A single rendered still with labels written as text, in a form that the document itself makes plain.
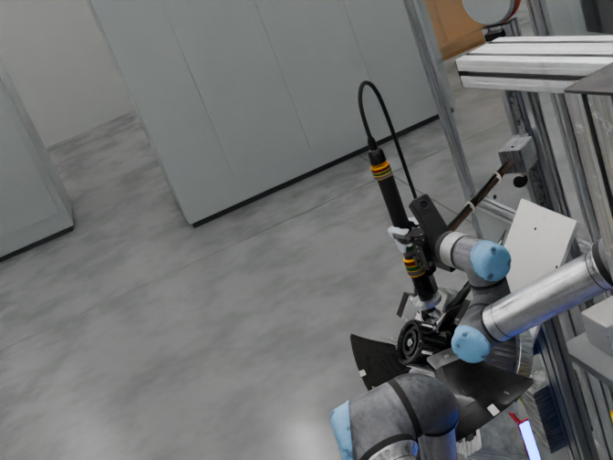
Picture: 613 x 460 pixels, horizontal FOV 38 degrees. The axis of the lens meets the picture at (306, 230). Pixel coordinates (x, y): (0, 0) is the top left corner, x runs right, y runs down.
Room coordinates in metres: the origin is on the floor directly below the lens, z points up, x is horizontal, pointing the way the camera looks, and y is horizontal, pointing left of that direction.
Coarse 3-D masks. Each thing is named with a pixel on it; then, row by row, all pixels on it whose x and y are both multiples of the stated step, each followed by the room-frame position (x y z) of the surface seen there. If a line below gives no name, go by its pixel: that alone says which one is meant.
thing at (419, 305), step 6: (426, 270) 1.91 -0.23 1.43; (432, 270) 1.91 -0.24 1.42; (426, 276) 1.91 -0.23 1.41; (432, 276) 1.91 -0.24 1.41; (432, 282) 1.91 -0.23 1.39; (432, 288) 1.91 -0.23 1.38; (432, 294) 1.91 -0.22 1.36; (438, 294) 1.90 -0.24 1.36; (414, 300) 1.91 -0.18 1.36; (420, 300) 1.90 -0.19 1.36; (432, 300) 1.88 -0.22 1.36; (438, 300) 1.87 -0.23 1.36; (414, 306) 1.89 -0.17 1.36; (420, 306) 1.88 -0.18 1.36; (426, 306) 1.87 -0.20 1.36; (432, 306) 1.87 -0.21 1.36
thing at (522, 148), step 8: (520, 136) 2.38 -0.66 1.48; (528, 136) 2.37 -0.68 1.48; (504, 144) 2.38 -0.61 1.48; (512, 144) 2.35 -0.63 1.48; (520, 144) 2.33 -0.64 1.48; (528, 144) 2.33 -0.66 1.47; (504, 152) 2.33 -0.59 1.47; (512, 152) 2.31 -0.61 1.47; (520, 152) 2.29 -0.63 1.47; (528, 152) 2.32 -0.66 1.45; (536, 152) 2.35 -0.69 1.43; (504, 160) 2.33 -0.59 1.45; (520, 160) 2.30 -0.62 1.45; (528, 160) 2.31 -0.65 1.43; (536, 160) 2.35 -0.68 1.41; (512, 168) 2.32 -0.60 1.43; (520, 168) 2.30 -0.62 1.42; (528, 168) 2.30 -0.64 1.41
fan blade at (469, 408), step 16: (448, 368) 1.85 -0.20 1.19; (464, 368) 1.83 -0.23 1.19; (480, 368) 1.81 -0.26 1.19; (496, 368) 1.79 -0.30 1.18; (448, 384) 1.79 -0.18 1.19; (464, 384) 1.77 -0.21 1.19; (480, 384) 1.75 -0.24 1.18; (496, 384) 1.73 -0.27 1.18; (512, 384) 1.70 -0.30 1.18; (528, 384) 1.68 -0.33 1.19; (464, 400) 1.73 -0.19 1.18; (480, 400) 1.71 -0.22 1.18; (496, 400) 1.68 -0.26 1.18; (512, 400) 1.66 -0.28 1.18; (464, 416) 1.69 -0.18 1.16; (480, 416) 1.66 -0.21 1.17; (464, 432) 1.65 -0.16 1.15
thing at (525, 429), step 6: (522, 426) 1.55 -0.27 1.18; (528, 426) 1.56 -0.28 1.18; (522, 432) 1.55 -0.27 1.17; (528, 432) 1.56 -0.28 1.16; (528, 438) 1.55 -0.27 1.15; (528, 444) 1.55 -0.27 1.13; (534, 444) 1.56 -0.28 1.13; (528, 450) 1.55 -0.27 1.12; (534, 450) 1.55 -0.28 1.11; (534, 456) 1.55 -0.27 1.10
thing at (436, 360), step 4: (440, 352) 1.93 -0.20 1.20; (444, 352) 1.92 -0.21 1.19; (448, 352) 1.92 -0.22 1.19; (452, 352) 1.91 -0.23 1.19; (432, 356) 1.92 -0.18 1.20; (436, 356) 1.92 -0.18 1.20; (440, 356) 1.91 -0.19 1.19; (452, 356) 1.90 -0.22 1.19; (456, 356) 1.90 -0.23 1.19; (428, 360) 1.91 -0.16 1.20; (432, 360) 1.91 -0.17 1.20; (436, 360) 1.90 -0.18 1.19; (440, 360) 1.90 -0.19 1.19; (444, 360) 1.89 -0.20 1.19; (448, 360) 1.89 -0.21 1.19; (452, 360) 1.88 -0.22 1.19; (432, 364) 1.89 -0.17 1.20; (436, 364) 1.88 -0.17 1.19; (440, 364) 1.88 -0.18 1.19; (444, 364) 1.88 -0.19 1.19; (436, 368) 1.87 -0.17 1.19
